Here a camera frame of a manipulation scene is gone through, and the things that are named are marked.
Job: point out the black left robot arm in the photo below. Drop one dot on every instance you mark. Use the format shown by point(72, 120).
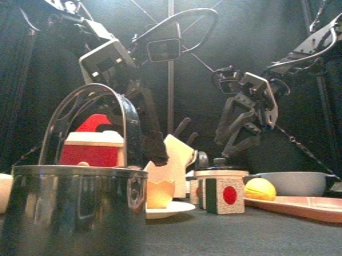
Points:
point(68, 23)

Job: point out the wooden cube with red dot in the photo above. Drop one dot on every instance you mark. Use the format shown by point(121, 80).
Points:
point(228, 196)
point(196, 192)

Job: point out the pink tray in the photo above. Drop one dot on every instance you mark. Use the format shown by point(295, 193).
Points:
point(303, 208)

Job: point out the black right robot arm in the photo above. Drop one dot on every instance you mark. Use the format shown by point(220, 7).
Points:
point(312, 46)

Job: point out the vertical metal frame pole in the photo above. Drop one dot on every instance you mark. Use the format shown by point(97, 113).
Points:
point(170, 100)

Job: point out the red and white toy box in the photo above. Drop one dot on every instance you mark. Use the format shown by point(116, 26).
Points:
point(92, 150)

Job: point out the white round object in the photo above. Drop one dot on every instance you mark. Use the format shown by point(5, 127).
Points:
point(6, 193)

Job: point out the grey toy cooking pot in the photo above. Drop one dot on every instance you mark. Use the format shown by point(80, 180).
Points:
point(296, 183)

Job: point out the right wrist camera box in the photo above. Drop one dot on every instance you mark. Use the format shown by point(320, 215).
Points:
point(228, 81)

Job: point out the yellow toy lemon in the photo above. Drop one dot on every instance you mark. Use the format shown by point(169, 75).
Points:
point(260, 189)

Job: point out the cracked toy egg shell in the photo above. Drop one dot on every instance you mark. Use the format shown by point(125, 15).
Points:
point(160, 195)

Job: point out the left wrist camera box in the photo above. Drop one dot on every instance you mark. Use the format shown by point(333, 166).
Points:
point(164, 49)

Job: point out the small white plate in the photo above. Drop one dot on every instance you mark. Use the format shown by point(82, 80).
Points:
point(181, 208)

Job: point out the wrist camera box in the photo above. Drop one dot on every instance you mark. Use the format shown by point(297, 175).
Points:
point(164, 49)
point(228, 81)

